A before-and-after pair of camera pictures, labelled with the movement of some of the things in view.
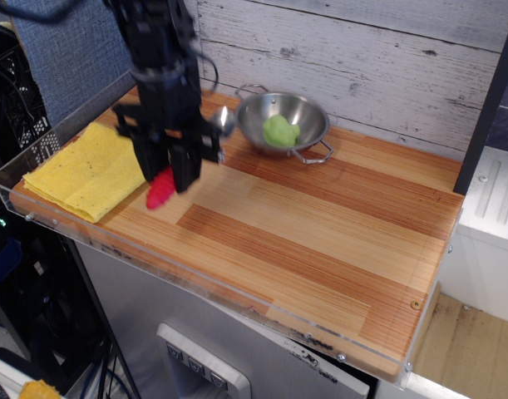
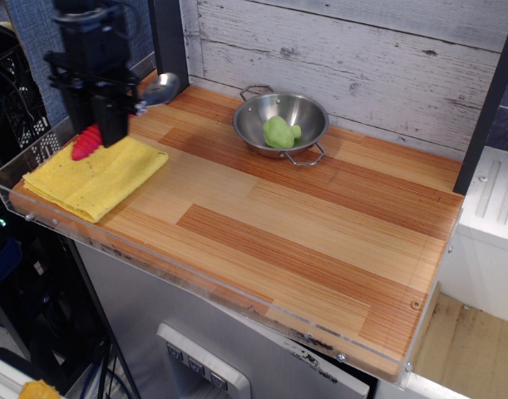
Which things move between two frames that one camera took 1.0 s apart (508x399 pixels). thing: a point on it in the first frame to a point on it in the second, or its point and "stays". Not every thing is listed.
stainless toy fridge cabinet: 176,342 stays
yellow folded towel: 84,176 stays
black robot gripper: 172,103 to 94,59
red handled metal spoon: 160,189 to 159,91
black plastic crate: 19,133 stays
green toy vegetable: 278,132 stays
